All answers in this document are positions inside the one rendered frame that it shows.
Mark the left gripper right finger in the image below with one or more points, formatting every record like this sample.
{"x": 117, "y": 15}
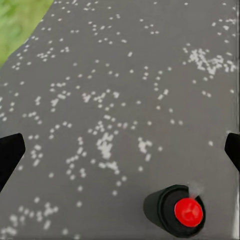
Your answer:
{"x": 232, "y": 149}

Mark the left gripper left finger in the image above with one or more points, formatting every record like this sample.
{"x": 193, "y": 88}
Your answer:
{"x": 12, "y": 148}

